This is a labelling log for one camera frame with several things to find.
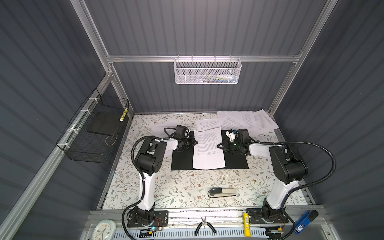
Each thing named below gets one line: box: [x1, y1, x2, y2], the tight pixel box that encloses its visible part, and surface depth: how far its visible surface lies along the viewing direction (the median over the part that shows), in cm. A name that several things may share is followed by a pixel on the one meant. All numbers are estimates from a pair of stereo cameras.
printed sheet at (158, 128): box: [152, 119, 181, 138], surface depth 117 cm
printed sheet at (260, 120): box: [248, 109, 280, 131], surface depth 117 cm
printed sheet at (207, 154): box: [192, 127, 226, 170], surface depth 99 cm
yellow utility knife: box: [243, 212, 252, 238], surface depth 72 cm
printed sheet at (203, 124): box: [196, 118, 219, 131], surface depth 118 cm
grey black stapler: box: [207, 187, 237, 198], surface depth 82 cm
